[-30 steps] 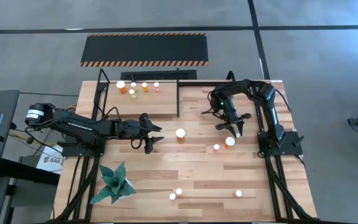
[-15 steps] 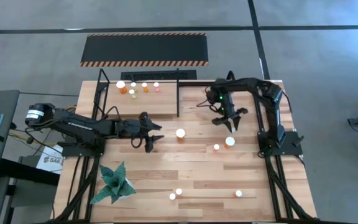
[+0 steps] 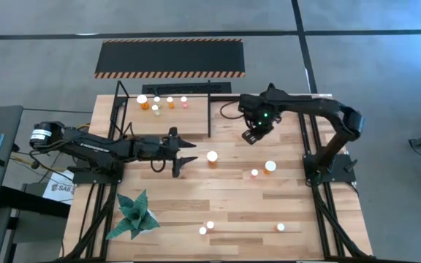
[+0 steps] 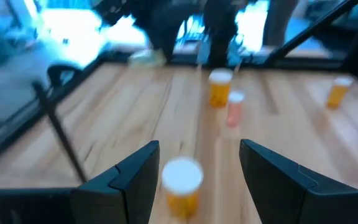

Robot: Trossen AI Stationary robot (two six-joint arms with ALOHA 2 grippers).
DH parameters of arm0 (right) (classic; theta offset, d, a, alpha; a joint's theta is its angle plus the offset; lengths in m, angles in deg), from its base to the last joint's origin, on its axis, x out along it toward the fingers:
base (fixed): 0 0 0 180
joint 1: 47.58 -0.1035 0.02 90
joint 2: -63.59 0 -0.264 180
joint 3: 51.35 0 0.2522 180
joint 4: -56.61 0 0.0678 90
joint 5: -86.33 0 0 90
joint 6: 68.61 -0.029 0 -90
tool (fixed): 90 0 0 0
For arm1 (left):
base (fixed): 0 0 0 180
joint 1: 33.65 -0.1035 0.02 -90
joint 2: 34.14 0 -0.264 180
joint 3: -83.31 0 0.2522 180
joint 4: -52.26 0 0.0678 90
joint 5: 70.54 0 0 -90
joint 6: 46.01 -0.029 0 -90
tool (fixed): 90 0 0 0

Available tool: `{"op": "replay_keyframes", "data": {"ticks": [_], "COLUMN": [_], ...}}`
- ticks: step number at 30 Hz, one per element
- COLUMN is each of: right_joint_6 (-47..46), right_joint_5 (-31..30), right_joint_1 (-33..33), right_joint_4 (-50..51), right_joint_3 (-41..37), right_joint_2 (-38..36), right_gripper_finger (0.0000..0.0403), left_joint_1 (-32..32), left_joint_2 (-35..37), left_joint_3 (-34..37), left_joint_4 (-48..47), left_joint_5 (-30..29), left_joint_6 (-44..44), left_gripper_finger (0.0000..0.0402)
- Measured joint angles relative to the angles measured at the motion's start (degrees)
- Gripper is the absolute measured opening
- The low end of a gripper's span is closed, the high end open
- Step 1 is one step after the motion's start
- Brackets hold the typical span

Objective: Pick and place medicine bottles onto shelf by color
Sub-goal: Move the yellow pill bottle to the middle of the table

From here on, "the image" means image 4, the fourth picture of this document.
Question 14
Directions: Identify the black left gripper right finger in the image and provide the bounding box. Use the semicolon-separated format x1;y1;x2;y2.
239;138;358;224

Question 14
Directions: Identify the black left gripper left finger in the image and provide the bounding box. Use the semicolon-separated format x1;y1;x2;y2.
70;139;161;224

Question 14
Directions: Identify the large orange medicine bottle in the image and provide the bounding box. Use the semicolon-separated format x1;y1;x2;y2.
161;156;204;220
208;67;234;110

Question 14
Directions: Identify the small orange medicine bottle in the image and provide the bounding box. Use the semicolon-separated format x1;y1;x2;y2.
325;76;354;110

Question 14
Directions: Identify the thin black shelf frame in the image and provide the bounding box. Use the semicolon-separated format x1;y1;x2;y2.
31;79;89;184

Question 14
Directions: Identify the black arched handle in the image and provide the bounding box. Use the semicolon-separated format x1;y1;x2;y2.
46;63;85;91

